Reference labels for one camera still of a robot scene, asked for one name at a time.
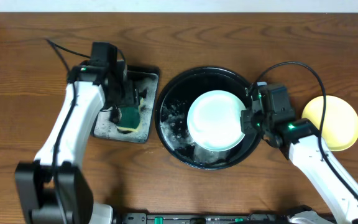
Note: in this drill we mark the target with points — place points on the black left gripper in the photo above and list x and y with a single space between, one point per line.
128 101

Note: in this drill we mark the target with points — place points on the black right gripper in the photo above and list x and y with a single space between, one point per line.
247 125

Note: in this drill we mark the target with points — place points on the green and yellow sponge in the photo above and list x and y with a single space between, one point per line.
130 119

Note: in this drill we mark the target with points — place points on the mint green plate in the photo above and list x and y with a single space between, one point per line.
213 120

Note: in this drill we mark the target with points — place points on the yellow plate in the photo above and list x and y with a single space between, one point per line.
340 127

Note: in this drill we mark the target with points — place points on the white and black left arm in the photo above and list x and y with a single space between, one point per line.
52 188

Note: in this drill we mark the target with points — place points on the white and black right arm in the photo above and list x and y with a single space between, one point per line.
301 143

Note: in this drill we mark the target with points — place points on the black rectangular soapy water tray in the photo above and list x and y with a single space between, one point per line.
146 81

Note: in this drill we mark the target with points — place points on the round black tray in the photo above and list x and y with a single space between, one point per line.
171 112

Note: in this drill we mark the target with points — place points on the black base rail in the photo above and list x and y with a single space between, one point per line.
301 214

